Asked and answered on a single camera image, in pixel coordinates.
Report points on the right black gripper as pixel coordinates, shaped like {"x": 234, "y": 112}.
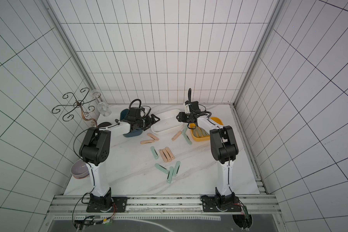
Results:
{"x": 184, "y": 117}

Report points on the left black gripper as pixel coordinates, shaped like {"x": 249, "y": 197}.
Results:
{"x": 150, "y": 122}

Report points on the white storage box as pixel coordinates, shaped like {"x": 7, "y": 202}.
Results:
{"x": 168, "y": 123}

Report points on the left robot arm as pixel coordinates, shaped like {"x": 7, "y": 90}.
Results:
{"x": 95, "y": 150}

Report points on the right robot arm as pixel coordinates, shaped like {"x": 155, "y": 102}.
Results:
{"x": 224, "y": 150}

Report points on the yellow storage box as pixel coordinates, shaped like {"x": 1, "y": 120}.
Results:
{"x": 198, "y": 139}

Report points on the pink knife upper left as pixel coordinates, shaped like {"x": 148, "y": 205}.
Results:
{"x": 153, "y": 136}

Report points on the black oval rack base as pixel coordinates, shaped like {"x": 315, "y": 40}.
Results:
{"x": 104, "y": 124}

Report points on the clear wine glass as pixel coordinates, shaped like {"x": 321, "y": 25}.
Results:
{"x": 102, "y": 106}

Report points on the mint knife left pair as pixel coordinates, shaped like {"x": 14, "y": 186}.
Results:
{"x": 154, "y": 153}

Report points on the pink knife cluster left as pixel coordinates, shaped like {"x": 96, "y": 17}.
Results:
{"x": 163, "y": 155}

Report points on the metal scroll glass rack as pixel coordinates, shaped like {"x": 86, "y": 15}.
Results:
{"x": 75, "y": 104}

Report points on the mint knife lower vertical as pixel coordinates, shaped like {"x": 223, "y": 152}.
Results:
{"x": 170, "y": 175}

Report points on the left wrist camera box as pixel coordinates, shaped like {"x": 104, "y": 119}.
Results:
{"x": 135, "y": 110}

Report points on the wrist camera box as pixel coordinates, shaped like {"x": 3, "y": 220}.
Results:
{"x": 192, "y": 107}
{"x": 135, "y": 110}

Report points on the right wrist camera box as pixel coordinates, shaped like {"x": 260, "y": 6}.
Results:
{"x": 192, "y": 107}

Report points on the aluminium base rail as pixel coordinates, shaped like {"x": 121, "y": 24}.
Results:
{"x": 165, "y": 205}

